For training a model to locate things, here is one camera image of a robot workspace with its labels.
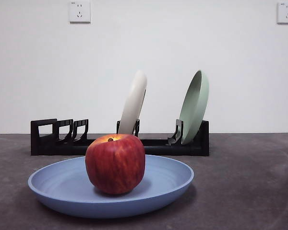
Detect pale green plate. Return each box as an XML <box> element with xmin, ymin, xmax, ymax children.
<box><xmin>178</xmin><ymin>69</ymin><xmax>210</xmax><ymax>146</ymax></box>

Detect white wall socket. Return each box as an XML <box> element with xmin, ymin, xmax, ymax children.
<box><xmin>69</xmin><ymin>1</ymin><xmax>92</xmax><ymax>24</ymax></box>
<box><xmin>276</xmin><ymin>2</ymin><xmax>288</xmax><ymax>24</ymax></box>

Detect black plate rack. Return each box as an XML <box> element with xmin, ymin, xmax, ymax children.
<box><xmin>30</xmin><ymin>118</ymin><xmax>210</xmax><ymax>157</ymax></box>

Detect red apple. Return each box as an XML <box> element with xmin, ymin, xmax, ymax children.
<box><xmin>85</xmin><ymin>134</ymin><xmax>146</xmax><ymax>195</ymax></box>

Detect white plate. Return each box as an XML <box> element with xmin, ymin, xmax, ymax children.
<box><xmin>117</xmin><ymin>69</ymin><xmax>148</xmax><ymax>137</ymax></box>

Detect blue plate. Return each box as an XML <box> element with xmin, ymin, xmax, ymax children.
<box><xmin>28</xmin><ymin>154</ymin><xmax>195</xmax><ymax>219</ymax></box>

